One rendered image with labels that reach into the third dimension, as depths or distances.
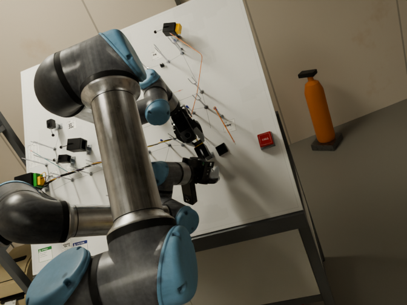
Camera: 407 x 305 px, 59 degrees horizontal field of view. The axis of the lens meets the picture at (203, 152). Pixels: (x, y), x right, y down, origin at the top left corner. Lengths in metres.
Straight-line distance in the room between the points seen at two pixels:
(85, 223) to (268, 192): 0.71
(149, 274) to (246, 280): 1.08
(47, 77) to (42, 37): 2.56
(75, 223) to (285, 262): 0.92
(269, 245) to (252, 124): 0.48
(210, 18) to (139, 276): 1.31
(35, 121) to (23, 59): 1.51
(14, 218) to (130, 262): 0.37
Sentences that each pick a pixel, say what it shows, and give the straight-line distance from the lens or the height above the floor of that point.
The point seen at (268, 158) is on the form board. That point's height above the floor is 1.03.
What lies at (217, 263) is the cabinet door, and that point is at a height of 0.68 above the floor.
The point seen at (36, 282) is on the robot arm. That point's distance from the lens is 0.66.
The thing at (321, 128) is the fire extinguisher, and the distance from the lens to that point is 3.29.
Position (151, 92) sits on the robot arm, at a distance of 1.15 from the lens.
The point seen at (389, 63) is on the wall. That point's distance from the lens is 3.77.
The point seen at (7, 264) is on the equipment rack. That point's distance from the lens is 1.80.
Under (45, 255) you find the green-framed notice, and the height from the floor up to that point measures 0.92.
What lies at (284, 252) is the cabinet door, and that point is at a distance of 1.50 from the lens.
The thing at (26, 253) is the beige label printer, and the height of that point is 0.85.
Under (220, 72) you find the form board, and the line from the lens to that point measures 1.55.
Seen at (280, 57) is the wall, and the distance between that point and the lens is 3.34.
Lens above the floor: 1.69
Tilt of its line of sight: 24 degrees down
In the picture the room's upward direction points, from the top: 24 degrees counter-clockwise
